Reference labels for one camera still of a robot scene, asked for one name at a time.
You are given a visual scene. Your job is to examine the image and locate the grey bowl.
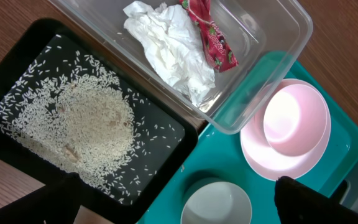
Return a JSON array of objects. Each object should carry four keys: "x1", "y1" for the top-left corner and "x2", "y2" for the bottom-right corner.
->
[{"x1": 180, "y1": 178, "x2": 252, "y2": 224}]

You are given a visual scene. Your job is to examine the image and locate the teal plastic serving tray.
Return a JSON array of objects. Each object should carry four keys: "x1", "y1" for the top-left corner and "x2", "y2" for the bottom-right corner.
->
[{"x1": 140, "y1": 62, "x2": 358, "y2": 224}]

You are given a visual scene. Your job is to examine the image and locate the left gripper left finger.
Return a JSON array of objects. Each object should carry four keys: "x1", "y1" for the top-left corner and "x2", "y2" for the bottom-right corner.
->
[{"x1": 0, "y1": 173, "x2": 81, "y2": 224}]

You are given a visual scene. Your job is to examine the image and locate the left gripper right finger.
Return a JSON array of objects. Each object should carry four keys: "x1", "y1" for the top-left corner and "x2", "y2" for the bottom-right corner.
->
[{"x1": 274, "y1": 176, "x2": 358, "y2": 224}]

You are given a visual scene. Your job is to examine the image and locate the white napkin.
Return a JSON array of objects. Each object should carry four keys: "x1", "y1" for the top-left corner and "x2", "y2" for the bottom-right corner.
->
[{"x1": 123, "y1": 1, "x2": 215, "y2": 106}]

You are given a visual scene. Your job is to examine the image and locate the clear plastic storage bin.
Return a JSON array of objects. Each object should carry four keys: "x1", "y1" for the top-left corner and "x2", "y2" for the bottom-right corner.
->
[{"x1": 53, "y1": 0, "x2": 313, "y2": 134}]

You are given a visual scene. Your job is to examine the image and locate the black plastic tray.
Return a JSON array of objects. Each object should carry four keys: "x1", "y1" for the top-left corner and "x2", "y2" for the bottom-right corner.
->
[{"x1": 0, "y1": 18, "x2": 198, "y2": 223}]

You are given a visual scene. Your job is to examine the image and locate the large pink plate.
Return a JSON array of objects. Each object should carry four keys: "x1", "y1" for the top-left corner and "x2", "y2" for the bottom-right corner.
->
[{"x1": 240, "y1": 78, "x2": 331, "y2": 181}]

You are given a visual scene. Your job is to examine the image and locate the white rice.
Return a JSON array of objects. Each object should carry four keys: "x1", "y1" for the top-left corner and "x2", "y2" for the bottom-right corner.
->
[{"x1": 0, "y1": 34, "x2": 185, "y2": 205}]

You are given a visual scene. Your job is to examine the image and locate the red snack wrapper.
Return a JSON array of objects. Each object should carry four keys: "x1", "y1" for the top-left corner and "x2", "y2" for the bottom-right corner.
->
[{"x1": 179, "y1": 0, "x2": 239, "y2": 72}]

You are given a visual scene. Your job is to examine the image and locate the small pink plate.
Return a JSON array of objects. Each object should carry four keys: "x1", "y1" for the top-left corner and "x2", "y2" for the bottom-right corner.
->
[{"x1": 263, "y1": 84, "x2": 328, "y2": 157}]

